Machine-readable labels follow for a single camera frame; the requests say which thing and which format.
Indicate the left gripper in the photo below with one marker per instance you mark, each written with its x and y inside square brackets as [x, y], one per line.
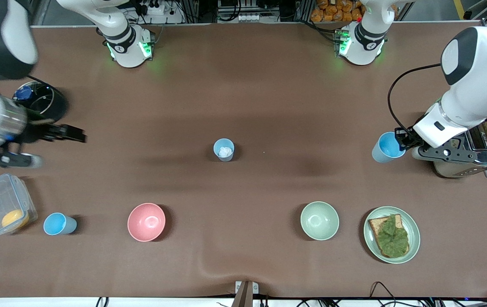
[405, 139]

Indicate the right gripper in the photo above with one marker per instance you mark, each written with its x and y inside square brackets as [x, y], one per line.
[40, 131]

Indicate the blue cup holding tissue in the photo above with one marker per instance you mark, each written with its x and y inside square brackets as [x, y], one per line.
[222, 147]

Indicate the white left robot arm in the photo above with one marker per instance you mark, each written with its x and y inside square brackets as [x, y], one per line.
[482, 76]

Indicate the black pot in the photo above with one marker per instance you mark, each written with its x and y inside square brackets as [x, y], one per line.
[58, 108]

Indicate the glass lid with blue knob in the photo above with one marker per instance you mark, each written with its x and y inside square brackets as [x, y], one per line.
[39, 98]

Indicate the cream and chrome toaster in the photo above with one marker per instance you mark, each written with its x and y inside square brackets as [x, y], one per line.
[461, 169]

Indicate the pale green plate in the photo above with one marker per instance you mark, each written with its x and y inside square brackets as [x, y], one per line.
[414, 230]

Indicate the toast slice under lettuce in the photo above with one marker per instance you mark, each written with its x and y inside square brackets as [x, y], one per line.
[375, 226]

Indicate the yellow round food piece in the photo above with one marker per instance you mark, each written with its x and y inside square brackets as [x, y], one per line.
[15, 218]

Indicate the green lettuce leaf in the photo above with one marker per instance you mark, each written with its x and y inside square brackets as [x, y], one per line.
[392, 238]

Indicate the pink bowl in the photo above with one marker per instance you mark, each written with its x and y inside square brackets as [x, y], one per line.
[146, 222]

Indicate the pale green bowl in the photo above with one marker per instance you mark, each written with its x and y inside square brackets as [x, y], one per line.
[319, 221]

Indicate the bag of orange snacks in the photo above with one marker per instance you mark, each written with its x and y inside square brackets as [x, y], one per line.
[337, 10]

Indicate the white power strip with plugs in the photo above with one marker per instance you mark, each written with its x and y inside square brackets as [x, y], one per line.
[154, 8]

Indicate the crumpled white tissue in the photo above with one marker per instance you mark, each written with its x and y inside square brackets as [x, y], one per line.
[225, 152]

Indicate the brown table cloth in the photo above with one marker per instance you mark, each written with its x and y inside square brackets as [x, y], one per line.
[243, 85]

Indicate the narrow white power strip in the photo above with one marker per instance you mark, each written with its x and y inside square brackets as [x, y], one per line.
[248, 17]

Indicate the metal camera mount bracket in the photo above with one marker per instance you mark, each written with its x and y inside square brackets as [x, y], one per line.
[245, 294]

